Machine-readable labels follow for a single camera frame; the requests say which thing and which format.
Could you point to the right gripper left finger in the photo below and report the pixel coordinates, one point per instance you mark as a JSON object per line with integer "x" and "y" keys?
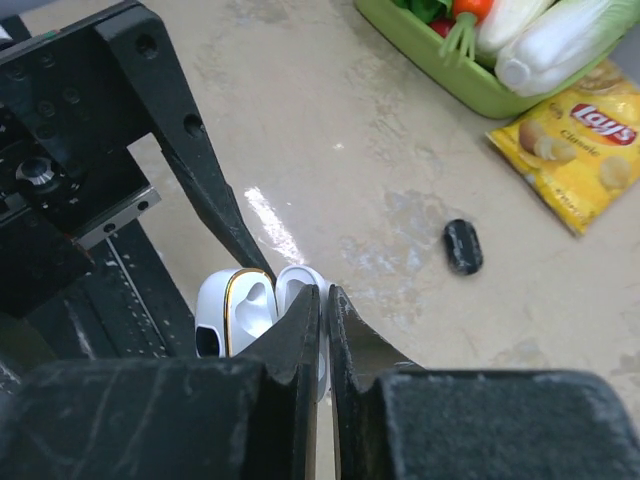
{"x": 251, "y": 416}

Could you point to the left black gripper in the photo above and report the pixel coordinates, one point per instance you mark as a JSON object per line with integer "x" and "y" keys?
{"x": 68, "y": 119}

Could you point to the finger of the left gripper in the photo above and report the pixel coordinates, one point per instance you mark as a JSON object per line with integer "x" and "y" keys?
{"x": 129, "y": 306}

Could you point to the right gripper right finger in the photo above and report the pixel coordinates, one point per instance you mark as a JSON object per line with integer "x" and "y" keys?
{"x": 394, "y": 419}

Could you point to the white earbud charging case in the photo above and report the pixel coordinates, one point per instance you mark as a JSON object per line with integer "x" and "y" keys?
{"x": 245, "y": 311}

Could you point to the black earbud charging case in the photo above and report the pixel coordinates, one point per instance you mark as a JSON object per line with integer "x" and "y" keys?
{"x": 462, "y": 246}

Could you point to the green plastic vegetable tray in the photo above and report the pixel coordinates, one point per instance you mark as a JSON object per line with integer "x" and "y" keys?
{"x": 469, "y": 82}

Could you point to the green white bok choy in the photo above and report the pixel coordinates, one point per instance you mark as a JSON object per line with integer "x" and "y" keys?
{"x": 426, "y": 11}

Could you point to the orange toy carrot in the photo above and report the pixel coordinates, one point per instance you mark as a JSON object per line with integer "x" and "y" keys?
{"x": 466, "y": 15}

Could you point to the yellow Lays chips bag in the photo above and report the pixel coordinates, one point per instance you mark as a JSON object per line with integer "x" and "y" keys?
{"x": 579, "y": 149}

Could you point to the yellow toy cabbage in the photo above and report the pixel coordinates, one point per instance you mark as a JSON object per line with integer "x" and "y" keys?
{"x": 505, "y": 21}

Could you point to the tall green napa cabbage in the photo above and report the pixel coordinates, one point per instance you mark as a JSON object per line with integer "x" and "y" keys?
{"x": 562, "y": 41}

